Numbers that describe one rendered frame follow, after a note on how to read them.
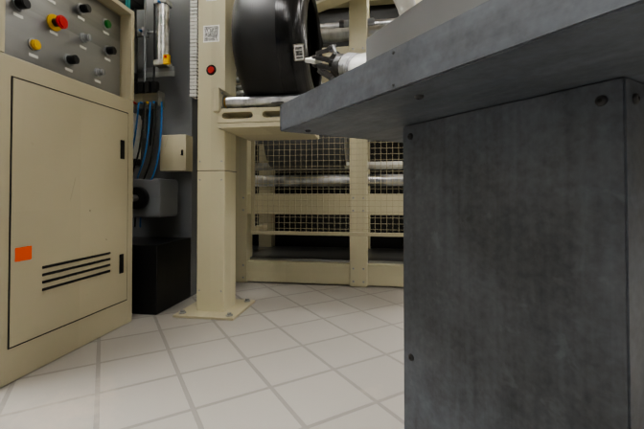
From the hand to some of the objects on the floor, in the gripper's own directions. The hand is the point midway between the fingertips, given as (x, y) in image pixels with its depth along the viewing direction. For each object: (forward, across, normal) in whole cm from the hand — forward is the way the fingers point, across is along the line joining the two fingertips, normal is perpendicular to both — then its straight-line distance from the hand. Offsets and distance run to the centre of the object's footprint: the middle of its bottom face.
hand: (312, 60), depth 135 cm
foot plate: (+12, +100, -55) cm, 114 cm away
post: (+12, +100, -55) cm, 115 cm away
